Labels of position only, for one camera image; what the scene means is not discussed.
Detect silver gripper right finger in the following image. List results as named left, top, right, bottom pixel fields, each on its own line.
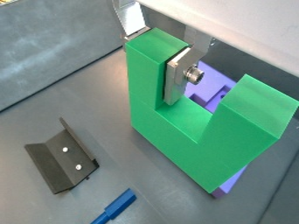
left=163, top=26, right=212, bottom=105

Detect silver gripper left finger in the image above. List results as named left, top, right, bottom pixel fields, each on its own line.
left=111, top=0, right=151, bottom=42

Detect green U-shaped block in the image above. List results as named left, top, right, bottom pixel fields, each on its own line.
left=125, top=28, right=299, bottom=193

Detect purple board with cross slot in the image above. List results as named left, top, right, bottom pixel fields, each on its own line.
left=184, top=61, right=247, bottom=199

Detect black angle bracket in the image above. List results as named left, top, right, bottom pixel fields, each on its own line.
left=24, top=118, right=99, bottom=194

